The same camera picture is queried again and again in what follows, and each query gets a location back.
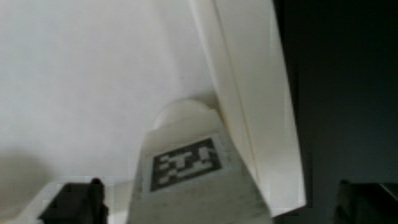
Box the gripper right finger with black tip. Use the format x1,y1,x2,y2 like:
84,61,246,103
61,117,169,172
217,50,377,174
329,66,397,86
333,180,398,224

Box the gripper left finger with black tip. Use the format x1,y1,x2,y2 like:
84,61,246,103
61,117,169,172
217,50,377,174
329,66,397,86
38,178,109,224

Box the white leg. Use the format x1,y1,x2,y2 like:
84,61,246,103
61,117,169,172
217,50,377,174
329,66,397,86
126,99,274,224

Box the white square table top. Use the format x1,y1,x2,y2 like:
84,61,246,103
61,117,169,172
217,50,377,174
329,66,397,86
0,0,308,224

